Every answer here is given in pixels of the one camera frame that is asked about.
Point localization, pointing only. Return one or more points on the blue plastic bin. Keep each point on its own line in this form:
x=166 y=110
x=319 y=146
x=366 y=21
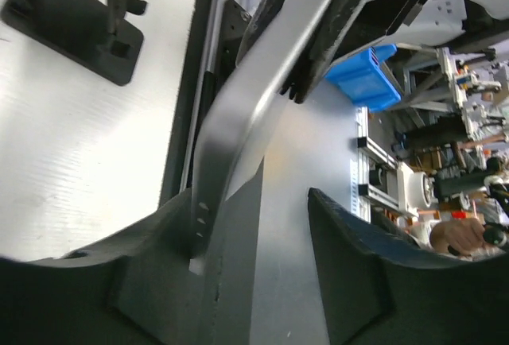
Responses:
x=362 y=80

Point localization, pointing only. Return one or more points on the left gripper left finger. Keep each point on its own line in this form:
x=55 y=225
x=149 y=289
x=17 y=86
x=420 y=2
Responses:
x=136 y=287

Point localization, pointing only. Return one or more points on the person hand in background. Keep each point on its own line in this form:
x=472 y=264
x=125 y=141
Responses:
x=464 y=236

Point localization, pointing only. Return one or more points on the silver edged black phone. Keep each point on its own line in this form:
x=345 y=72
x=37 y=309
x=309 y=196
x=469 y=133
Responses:
x=232 y=141

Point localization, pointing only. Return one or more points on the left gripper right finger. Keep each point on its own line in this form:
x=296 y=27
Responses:
x=378 y=289

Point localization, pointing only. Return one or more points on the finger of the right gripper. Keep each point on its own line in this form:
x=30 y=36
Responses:
x=325 y=43

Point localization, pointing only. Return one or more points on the black folding phone stand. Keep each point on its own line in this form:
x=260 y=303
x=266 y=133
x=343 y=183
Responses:
x=92 y=33

